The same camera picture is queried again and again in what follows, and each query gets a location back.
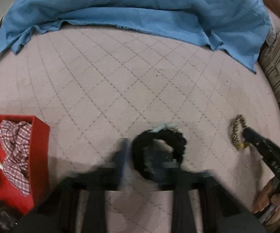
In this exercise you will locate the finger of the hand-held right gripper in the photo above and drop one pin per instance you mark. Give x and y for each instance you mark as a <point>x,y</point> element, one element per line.
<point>256,138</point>

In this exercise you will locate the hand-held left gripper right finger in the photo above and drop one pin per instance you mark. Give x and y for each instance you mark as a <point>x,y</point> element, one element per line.
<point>160,159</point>

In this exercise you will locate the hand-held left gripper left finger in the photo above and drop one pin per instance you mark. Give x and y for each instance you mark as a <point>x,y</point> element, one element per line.
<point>120,153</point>

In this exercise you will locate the black beaded scrunchie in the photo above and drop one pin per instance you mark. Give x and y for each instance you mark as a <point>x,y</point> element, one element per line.
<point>137,155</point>

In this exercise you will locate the leopard print scrunchie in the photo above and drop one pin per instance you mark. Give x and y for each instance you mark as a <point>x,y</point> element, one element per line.
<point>236,131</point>

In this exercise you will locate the red tray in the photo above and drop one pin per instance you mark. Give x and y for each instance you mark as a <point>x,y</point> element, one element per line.
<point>38,150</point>

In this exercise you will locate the red plaid scrunchie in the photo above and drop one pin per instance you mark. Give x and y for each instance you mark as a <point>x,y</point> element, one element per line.
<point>16,155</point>

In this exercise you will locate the person's right hand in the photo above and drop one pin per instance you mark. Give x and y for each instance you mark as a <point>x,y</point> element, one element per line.
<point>267,196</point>

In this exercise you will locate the quilted pink bedspread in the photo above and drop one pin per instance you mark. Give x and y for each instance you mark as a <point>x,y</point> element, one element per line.
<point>130,82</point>

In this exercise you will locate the grey patterned cloth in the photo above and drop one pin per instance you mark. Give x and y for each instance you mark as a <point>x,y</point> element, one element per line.
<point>271,34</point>

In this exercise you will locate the blue cloth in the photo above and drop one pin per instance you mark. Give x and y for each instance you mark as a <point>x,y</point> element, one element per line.
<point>130,2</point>

